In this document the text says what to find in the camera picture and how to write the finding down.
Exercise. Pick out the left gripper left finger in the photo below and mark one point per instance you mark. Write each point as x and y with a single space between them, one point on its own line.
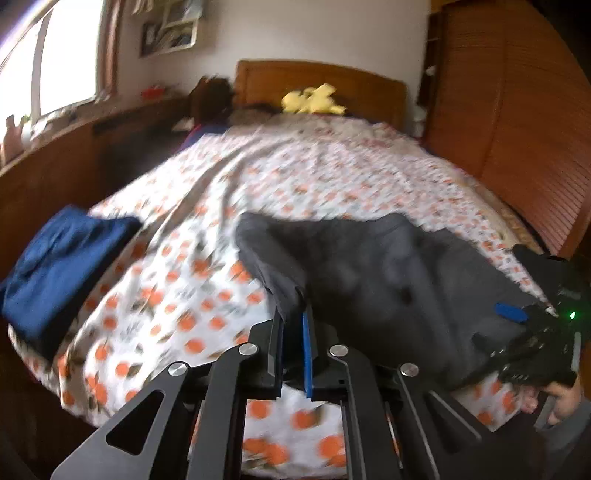
267 378

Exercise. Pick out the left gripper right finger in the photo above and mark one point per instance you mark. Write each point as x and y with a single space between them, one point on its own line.
316 362

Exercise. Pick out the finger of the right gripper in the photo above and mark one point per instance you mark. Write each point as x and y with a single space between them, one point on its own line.
511 313

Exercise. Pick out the black jacket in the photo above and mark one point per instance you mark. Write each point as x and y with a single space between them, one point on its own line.
391 290

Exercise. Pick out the person's right hand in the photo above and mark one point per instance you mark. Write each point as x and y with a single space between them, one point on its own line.
566 400

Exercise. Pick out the floral quilt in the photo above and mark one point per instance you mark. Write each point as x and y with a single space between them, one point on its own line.
504 220

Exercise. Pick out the folded blue garment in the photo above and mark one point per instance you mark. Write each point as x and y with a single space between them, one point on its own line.
57 271

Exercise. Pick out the wooden louvred wardrobe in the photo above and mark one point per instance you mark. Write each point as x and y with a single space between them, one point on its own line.
512 108

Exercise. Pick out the yellow plush toy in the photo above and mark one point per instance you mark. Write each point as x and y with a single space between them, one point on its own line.
312 100

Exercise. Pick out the dark wooden chair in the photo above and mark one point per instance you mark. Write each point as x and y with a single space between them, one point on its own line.
211 100

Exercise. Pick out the wooden desk counter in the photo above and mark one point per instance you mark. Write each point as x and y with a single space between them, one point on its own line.
82 165

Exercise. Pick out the red bowl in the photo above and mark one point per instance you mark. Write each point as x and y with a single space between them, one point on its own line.
153 93

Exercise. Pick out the window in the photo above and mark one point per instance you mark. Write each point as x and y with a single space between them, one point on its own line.
57 54

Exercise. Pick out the white wall shelf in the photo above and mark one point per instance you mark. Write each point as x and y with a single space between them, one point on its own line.
168 26

